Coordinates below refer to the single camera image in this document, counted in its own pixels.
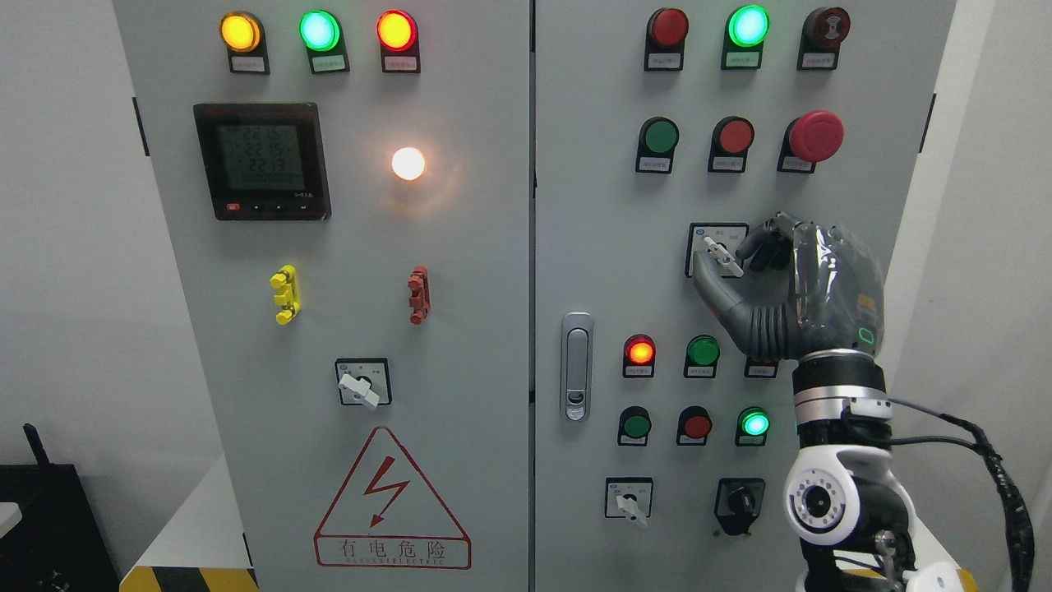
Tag black rotary switch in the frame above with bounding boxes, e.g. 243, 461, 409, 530
713, 479, 766, 536

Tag yellow terminal clip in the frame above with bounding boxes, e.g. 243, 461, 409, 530
268, 265, 302, 326

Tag red lit indicator middle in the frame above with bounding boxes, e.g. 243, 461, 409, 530
621, 334, 655, 377

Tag black box with antenna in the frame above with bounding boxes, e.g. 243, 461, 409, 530
1, 423, 119, 591

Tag red push button upper row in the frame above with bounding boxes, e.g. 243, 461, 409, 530
708, 116, 755, 173

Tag green push button upper row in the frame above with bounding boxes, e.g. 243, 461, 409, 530
634, 117, 680, 173

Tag red emergency stop button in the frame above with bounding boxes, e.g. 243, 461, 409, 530
777, 109, 845, 173

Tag green lit indicator lower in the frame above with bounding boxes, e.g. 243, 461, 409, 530
734, 407, 770, 447

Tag black digital power meter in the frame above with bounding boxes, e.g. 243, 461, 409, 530
194, 104, 331, 221

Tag green push button lower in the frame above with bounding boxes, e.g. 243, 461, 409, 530
616, 405, 653, 446

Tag silver door lock handle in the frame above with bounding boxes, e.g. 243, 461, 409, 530
559, 312, 594, 421

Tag green indicator light top left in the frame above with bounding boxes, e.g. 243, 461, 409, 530
299, 11, 350, 74

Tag red electrical hazard sticker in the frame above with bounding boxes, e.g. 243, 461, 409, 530
313, 426, 471, 570

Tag green indicator middle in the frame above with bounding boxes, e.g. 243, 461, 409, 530
683, 335, 721, 377

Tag red indicator light top left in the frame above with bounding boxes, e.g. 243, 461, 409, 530
376, 11, 421, 74

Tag red push button lower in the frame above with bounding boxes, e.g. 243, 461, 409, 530
676, 405, 713, 446

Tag dark red buzzer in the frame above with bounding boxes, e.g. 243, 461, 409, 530
796, 7, 851, 72

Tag yellow indicator light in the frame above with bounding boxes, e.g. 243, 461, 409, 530
219, 11, 270, 75

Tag green lit light top right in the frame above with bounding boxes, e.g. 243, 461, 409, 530
721, 4, 770, 72

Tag grey rotary switch left door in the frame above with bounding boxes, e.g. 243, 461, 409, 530
335, 358, 392, 409

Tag dark red light top right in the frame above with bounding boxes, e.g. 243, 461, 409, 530
644, 7, 689, 72

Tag red terminal clip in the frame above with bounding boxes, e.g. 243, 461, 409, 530
407, 266, 431, 326

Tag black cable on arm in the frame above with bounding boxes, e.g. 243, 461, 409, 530
884, 396, 1036, 592

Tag grey rotary switch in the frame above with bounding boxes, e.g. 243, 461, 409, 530
685, 222, 749, 278
604, 477, 654, 529

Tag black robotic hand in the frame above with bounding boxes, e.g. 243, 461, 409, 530
692, 212, 884, 361

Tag grey electrical cabinet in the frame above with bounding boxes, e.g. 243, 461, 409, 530
115, 1, 957, 575

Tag white glowing indicator light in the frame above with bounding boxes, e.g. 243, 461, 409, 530
390, 146, 427, 183

